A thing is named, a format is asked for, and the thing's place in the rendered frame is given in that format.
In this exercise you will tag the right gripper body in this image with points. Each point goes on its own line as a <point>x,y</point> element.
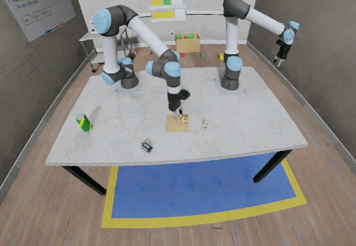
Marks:
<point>174,95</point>

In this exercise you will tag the tan flat mat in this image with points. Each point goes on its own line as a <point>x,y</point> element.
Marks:
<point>173,125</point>

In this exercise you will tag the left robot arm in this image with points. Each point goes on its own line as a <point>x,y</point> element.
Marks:
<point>242,10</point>

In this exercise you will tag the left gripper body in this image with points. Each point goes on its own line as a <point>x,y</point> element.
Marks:
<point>284,48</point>

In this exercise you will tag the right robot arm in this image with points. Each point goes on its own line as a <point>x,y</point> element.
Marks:
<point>107,22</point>

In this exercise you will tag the green and yellow drink can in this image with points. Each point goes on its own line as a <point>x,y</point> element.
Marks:
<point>83,121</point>

